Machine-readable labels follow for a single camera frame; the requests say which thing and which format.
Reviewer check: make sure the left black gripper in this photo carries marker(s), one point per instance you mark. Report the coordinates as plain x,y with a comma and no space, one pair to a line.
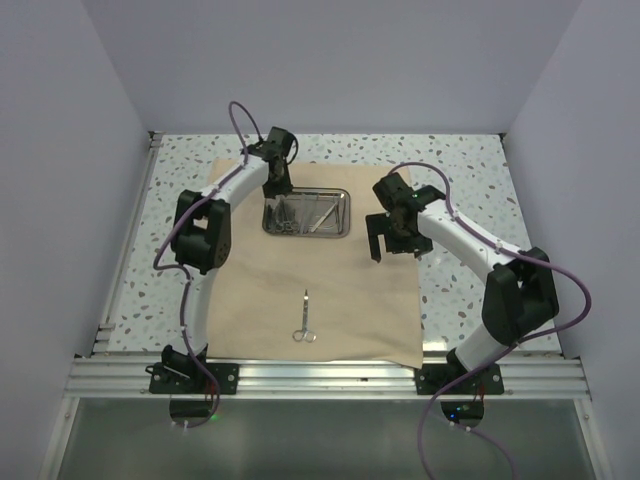
284,188

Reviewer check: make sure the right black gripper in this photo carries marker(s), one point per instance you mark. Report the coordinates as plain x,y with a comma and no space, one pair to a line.
379,224

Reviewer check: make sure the steel hemostat forceps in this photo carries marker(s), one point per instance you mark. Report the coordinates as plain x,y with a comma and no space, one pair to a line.
284,219

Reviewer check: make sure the stainless steel instrument tray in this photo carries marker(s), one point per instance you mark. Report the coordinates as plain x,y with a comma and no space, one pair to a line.
337,224

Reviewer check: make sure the beige surgical drape cloth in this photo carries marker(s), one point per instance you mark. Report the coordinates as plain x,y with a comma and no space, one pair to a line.
359,309

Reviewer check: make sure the small steel scissors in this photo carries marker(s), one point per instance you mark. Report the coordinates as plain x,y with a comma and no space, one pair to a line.
304,334

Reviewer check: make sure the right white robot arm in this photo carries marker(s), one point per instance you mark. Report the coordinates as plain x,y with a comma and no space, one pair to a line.
520,293

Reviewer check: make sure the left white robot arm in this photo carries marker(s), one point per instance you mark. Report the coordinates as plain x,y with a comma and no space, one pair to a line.
201,240

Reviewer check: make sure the steel scalpel handle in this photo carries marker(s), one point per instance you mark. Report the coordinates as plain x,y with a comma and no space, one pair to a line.
306,204

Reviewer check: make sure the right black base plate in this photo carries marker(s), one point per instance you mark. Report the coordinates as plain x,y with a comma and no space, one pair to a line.
460,380

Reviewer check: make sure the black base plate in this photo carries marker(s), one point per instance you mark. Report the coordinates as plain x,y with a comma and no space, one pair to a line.
460,380
195,380

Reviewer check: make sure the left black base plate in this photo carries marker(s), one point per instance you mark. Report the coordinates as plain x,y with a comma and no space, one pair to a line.
195,380

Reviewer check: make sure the aluminium mounting rail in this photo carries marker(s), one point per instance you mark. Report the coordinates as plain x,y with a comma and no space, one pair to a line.
547,377

